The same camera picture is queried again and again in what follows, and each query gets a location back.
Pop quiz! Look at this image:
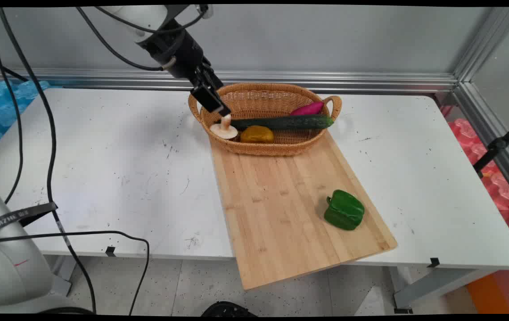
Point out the thick black cable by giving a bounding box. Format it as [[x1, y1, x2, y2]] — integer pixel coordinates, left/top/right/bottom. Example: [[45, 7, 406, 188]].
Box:
[[0, 7, 98, 314]]

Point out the round black floor object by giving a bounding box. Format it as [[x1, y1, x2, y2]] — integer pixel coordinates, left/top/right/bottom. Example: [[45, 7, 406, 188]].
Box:
[[201, 301, 257, 317]]

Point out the white mushroom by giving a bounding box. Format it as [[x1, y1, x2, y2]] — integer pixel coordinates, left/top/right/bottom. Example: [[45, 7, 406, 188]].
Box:
[[210, 114, 238, 140]]

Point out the bamboo cutting board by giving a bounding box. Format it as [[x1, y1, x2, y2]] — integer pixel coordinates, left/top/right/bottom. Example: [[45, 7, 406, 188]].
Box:
[[209, 129, 398, 291]]

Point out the woven wicker basket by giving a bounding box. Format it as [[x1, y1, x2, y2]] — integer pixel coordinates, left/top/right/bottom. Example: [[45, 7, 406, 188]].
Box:
[[188, 82, 342, 156]]

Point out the black cable by wall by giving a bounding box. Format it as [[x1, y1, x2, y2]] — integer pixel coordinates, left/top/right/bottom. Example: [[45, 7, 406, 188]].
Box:
[[0, 55, 29, 82]]

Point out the green cucumber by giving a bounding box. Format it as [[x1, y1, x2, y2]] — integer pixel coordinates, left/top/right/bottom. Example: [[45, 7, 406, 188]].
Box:
[[230, 115, 334, 131]]

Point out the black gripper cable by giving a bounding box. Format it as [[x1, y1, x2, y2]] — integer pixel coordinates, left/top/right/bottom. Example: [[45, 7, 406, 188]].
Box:
[[75, 6, 177, 72]]

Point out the black looping cable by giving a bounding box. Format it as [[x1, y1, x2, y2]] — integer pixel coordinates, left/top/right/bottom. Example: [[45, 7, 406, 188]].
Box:
[[0, 230, 150, 315]]

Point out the yellow-brown potato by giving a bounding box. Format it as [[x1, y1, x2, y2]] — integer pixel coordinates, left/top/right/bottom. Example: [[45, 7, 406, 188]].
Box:
[[240, 125, 275, 144]]

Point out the black tripod stand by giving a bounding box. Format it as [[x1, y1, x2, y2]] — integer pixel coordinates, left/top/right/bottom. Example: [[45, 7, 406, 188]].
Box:
[[473, 115, 509, 177]]

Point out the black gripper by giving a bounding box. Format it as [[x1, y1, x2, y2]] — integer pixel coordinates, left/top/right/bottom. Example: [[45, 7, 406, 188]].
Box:
[[140, 26, 231, 117]]

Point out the slanted aluminium frame rail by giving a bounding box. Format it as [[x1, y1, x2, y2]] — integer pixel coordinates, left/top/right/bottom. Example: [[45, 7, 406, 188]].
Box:
[[453, 7, 509, 206]]

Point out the green bell pepper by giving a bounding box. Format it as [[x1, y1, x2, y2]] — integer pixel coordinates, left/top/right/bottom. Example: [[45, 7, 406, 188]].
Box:
[[324, 189, 365, 231]]

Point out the purple sweet potato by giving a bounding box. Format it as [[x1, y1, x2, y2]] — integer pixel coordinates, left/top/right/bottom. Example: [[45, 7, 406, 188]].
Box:
[[289, 101, 325, 116]]

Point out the black velcro strap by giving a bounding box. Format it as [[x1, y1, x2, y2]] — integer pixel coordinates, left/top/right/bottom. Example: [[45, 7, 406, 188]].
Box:
[[0, 202, 58, 239]]

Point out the thin black hanging cable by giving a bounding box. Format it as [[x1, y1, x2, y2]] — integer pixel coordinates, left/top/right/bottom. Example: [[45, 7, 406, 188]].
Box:
[[0, 7, 24, 205]]

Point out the red bubble mat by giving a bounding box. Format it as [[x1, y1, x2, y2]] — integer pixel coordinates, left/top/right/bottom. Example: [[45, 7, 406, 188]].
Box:
[[441, 105, 509, 252]]

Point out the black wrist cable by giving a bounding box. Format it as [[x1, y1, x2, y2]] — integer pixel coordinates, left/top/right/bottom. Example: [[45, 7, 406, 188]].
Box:
[[94, 5, 208, 34]]

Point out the horizontal aluminium frame rail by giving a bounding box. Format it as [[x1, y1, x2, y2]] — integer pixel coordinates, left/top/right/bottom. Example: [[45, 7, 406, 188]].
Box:
[[0, 68, 460, 93]]

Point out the grey table leg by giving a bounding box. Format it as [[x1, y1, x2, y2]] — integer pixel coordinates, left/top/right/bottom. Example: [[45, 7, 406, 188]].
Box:
[[45, 254, 78, 297], [388, 266, 500, 314]]

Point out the orange floor panel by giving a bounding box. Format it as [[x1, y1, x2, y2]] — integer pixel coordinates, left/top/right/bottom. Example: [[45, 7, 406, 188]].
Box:
[[465, 271, 509, 314]]

